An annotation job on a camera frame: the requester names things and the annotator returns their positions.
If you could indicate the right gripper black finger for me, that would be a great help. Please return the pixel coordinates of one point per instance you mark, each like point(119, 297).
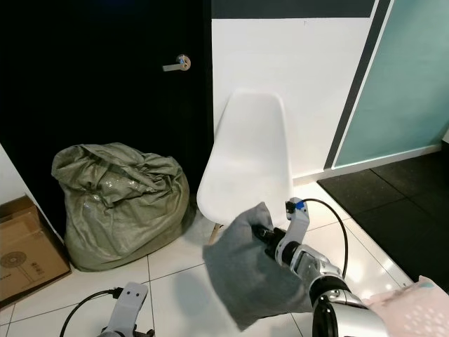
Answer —
point(262, 232)

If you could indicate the pink pillow with orange pattern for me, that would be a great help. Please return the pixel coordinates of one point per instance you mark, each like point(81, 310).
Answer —
point(414, 309)

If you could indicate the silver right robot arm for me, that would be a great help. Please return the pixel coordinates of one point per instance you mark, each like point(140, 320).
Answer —
point(344, 309)

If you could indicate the white plastic chair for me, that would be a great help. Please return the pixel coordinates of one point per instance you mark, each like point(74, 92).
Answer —
point(245, 154)

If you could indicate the black floor mat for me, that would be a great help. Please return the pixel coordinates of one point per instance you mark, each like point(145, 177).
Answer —
point(393, 210)

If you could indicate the green woven sack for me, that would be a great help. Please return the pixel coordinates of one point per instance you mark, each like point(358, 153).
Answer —
point(119, 210)

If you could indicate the brown cardboard box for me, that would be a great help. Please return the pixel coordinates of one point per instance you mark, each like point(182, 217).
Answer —
point(28, 249)

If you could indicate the black door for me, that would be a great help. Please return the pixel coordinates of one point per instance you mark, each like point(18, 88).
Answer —
point(98, 105)

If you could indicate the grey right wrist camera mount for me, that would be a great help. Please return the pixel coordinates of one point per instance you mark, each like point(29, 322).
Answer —
point(298, 225)

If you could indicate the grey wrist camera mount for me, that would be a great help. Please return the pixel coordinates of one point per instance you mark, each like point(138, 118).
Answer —
point(126, 309)
point(298, 225)

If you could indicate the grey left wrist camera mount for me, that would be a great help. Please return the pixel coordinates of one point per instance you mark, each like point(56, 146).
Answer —
point(126, 309)

